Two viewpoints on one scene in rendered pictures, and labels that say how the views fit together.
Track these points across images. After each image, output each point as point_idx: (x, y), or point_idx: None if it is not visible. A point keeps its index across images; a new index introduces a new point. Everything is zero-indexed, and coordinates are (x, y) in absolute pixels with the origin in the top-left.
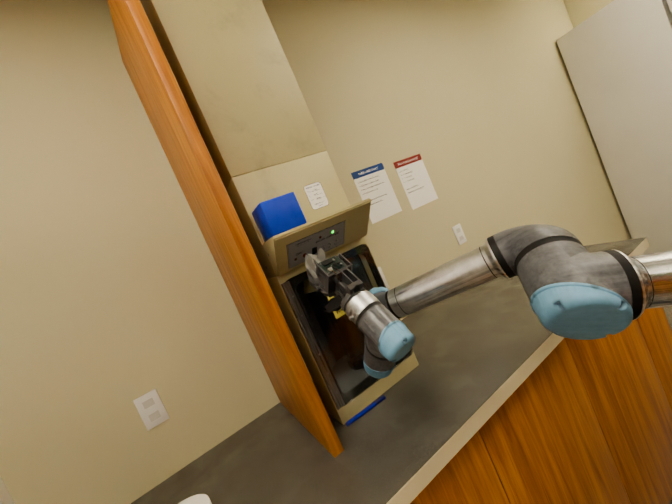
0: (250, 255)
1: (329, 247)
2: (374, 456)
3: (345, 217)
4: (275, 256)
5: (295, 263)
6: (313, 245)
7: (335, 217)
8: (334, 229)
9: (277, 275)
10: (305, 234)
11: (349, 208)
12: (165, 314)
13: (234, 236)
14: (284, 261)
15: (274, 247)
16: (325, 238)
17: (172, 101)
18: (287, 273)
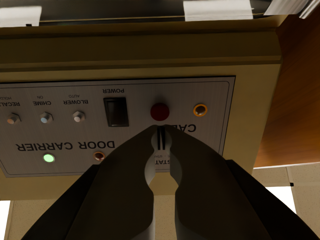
0: (313, 163)
1: (40, 97)
2: None
3: (10, 184)
4: (259, 143)
5: (204, 90)
6: (124, 135)
7: (54, 194)
8: (43, 163)
9: (281, 51)
10: (155, 178)
11: (6, 200)
12: None
13: (291, 165)
14: (242, 118)
15: (252, 170)
16: (75, 144)
17: None
18: (233, 24)
